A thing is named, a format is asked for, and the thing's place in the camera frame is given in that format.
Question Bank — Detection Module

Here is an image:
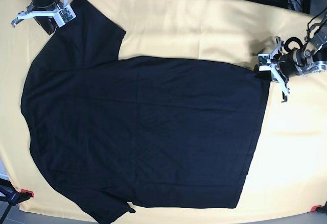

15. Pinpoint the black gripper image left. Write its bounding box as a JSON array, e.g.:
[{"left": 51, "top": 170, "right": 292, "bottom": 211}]
[{"left": 11, "top": 0, "right": 69, "bottom": 35}]

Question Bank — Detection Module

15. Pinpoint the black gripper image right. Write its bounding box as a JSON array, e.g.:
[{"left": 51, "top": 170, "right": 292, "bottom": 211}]
[{"left": 258, "top": 37, "right": 297, "bottom": 103}]

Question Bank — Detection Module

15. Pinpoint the dark navy T-shirt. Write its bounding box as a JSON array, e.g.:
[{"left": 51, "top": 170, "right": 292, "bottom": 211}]
[{"left": 21, "top": 0, "right": 270, "bottom": 223}]

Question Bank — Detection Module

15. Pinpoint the red-black clamp right corner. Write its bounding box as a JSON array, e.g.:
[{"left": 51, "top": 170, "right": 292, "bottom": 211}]
[{"left": 311, "top": 202, "right": 327, "bottom": 214}]

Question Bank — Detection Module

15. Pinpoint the red-black clamp corner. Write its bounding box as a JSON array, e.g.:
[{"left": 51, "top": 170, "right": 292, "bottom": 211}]
[
  {"left": 1, "top": 187, "right": 34, "bottom": 206},
  {"left": 311, "top": 202, "right": 327, "bottom": 214}
]

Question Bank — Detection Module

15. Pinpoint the red-black clamp left corner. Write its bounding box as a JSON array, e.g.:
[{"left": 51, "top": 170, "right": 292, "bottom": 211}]
[{"left": 1, "top": 187, "right": 34, "bottom": 206}]

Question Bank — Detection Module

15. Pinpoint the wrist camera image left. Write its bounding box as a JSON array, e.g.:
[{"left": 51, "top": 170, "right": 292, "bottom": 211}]
[{"left": 53, "top": 5, "right": 76, "bottom": 28}]

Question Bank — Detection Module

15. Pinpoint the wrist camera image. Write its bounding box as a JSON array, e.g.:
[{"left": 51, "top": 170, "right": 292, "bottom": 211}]
[
  {"left": 258, "top": 54, "right": 271, "bottom": 71},
  {"left": 53, "top": 5, "right": 76, "bottom": 28}
]

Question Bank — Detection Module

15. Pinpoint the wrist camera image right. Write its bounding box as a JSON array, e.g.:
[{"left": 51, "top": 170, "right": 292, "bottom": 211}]
[{"left": 258, "top": 54, "right": 271, "bottom": 71}]

